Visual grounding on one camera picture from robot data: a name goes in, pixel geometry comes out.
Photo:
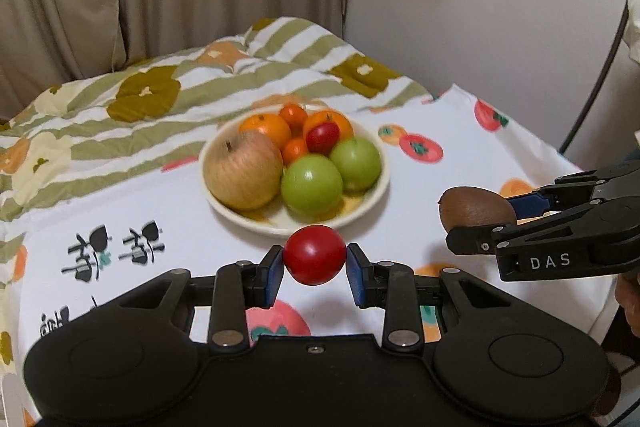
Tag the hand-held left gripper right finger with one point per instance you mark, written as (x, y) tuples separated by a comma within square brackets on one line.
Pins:
[(356, 274)]

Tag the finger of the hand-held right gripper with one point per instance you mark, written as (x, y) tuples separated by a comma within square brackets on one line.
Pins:
[(530, 204), (550, 229)]

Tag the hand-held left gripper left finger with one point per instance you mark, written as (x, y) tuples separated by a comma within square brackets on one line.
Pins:
[(275, 277)]

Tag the brown kiwi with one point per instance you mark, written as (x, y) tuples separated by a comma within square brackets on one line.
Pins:
[(475, 209)]

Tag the cream ceramic bowl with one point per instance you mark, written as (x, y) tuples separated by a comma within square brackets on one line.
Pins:
[(280, 219)]

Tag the front green apple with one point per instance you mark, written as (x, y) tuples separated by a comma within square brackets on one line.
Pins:
[(311, 187)]

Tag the green apple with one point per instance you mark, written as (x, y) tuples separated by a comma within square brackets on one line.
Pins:
[(356, 164), (311, 187)]

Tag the white fruit-print cloth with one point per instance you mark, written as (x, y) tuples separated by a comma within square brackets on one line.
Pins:
[(450, 147)]

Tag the yellow-red apple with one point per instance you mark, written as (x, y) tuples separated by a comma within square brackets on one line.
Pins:
[(242, 172)]

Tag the back green apple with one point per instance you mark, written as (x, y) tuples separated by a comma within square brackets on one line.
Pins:
[(356, 164)]

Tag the small orange tomato middle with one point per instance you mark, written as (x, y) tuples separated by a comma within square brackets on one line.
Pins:
[(295, 151)]

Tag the small red tomato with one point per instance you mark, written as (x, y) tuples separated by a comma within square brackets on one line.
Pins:
[(322, 138)]

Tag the orange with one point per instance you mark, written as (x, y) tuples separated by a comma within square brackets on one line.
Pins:
[(337, 119), (265, 129)]

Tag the small tangerine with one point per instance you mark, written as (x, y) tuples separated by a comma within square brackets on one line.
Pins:
[(293, 116)]

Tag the white garment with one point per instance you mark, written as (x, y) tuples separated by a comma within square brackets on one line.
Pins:
[(633, 17)]

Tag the floral striped quilt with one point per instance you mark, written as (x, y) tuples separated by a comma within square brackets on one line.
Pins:
[(100, 127)]

